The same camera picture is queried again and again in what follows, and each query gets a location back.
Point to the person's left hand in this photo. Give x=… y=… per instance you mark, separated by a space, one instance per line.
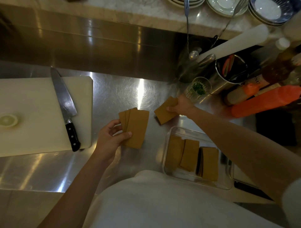
x=107 y=143

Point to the person's right hand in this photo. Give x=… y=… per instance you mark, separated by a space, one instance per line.
x=185 y=106

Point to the clear plastic tray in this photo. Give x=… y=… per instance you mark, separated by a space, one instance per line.
x=188 y=132

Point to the stack of brown cards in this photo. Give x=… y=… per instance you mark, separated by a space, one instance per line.
x=210 y=164

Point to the person's left forearm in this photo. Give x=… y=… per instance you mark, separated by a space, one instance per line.
x=77 y=192

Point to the person's right forearm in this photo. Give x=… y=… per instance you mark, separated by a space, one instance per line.
x=247 y=150

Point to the person's white shirt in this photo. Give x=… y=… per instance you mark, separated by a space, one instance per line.
x=152 y=204

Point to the glass cup with green herbs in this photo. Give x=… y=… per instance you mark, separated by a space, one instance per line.
x=198 y=89

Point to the steel utensil holder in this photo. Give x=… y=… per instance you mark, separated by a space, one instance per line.
x=216 y=85

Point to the beige bottle with orange cap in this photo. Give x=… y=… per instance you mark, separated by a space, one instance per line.
x=235 y=96

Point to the steel spoon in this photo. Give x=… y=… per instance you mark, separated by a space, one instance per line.
x=194 y=55

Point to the orange squeeze bottle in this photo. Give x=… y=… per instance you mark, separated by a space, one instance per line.
x=265 y=101

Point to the white cylindrical rod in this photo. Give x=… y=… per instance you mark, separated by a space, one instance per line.
x=235 y=42

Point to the white cutting board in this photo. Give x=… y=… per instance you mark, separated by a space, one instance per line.
x=35 y=98

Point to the black container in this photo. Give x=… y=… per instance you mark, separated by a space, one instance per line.
x=275 y=129

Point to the amber glass bottle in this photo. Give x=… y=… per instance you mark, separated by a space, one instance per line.
x=277 y=70

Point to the blue striped fork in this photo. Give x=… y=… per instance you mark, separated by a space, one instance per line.
x=186 y=5

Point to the lemon slice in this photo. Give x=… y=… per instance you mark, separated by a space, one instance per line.
x=8 y=120

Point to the black bar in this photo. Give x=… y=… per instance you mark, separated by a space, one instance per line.
x=249 y=189

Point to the stack of green leaf plates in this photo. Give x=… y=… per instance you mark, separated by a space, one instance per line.
x=197 y=2

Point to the stack of white plates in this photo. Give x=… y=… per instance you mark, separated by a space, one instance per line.
x=223 y=5

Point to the steel fork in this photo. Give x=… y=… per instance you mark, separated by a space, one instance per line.
x=239 y=5

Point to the stack of patterned plates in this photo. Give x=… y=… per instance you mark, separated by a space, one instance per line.
x=270 y=10

